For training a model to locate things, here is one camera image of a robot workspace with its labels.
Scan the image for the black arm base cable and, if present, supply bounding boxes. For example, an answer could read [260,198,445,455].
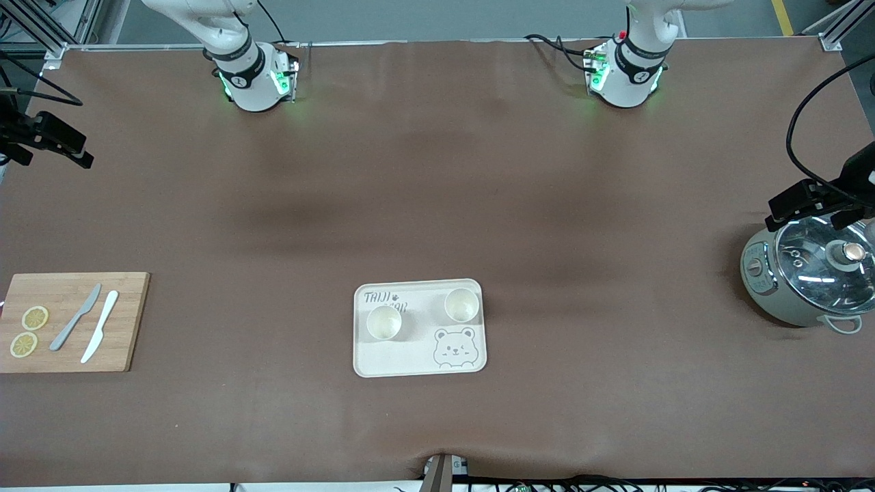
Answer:
[256,0,301,49]
[524,33,597,73]

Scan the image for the black left arm base cable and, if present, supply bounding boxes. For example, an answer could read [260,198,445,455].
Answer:
[524,33,597,73]

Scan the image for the cream bear print tray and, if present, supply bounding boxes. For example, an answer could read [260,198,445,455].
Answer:
[352,278,488,379]

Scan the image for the bamboo cutting board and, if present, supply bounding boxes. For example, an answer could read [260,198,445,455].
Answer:
[0,272,151,374]

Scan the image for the black right arm base cable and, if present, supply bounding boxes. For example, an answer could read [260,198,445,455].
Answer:
[256,0,301,49]

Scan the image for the grey plastic knife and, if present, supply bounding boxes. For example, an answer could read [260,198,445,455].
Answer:
[49,283,103,352]

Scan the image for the aluminium frame profile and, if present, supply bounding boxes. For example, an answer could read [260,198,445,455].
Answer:
[0,0,105,64]
[801,0,875,53]

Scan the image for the white IKEA cup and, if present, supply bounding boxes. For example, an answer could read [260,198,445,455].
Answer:
[444,288,480,324]
[366,305,403,342]

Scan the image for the glass pot lid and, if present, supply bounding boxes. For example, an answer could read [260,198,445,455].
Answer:
[776,215,875,316]

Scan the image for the grey electric cooking pot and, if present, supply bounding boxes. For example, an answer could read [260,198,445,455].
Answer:
[740,213,875,335]

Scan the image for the brown table cover mat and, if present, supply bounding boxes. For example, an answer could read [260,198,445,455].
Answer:
[0,38,875,488]

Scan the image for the white plastic knife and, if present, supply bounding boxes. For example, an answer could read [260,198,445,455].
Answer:
[80,290,120,364]

